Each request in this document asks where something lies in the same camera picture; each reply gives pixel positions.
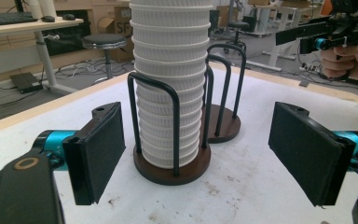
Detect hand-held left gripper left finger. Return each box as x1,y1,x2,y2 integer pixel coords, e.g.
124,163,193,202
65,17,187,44
62,101,127,206

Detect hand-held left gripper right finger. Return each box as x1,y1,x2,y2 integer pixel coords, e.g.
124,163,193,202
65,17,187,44
268,101,357,208

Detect black wire cup holder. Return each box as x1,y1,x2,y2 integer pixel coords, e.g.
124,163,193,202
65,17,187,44
202,43,247,145
127,72,213,187

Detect stack of white paper cups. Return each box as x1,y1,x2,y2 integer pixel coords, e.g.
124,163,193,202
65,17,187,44
129,0,213,170

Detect white power strip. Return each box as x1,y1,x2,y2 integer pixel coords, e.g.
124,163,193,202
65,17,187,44
298,62,324,75

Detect white foam mat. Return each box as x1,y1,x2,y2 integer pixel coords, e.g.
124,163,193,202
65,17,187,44
0,66,358,224

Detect small black stool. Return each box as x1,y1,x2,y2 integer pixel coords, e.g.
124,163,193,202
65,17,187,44
226,21,250,48

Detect flat black box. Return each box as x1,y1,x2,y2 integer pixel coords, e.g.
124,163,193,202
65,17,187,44
9,72,44,94

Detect black round stool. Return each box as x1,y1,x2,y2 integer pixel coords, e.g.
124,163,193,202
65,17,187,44
82,33,129,81

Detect brown cardboard box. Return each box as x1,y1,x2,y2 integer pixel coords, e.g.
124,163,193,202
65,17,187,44
97,5,135,63

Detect black keyboard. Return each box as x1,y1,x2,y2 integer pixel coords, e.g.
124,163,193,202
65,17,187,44
0,11,39,28

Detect white desk frame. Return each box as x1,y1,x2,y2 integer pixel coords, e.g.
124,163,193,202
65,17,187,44
245,4,296,72

